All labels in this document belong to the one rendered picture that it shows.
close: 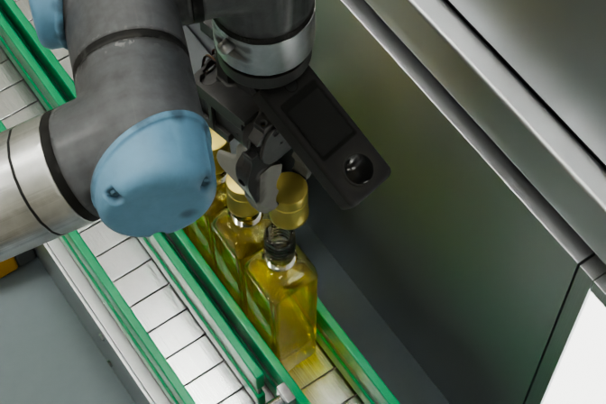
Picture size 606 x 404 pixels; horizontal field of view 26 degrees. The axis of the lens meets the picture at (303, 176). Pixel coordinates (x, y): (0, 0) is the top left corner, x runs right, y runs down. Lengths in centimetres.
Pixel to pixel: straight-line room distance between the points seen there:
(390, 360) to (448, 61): 62
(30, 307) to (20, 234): 83
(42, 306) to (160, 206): 88
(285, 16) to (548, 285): 34
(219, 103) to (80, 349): 66
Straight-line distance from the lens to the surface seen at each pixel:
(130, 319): 139
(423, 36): 106
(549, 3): 93
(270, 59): 93
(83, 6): 84
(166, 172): 76
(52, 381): 161
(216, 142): 125
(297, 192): 113
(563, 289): 108
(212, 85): 103
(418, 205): 123
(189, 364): 145
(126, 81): 80
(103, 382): 160
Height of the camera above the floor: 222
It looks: 59 degrees down
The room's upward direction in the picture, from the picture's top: straight up
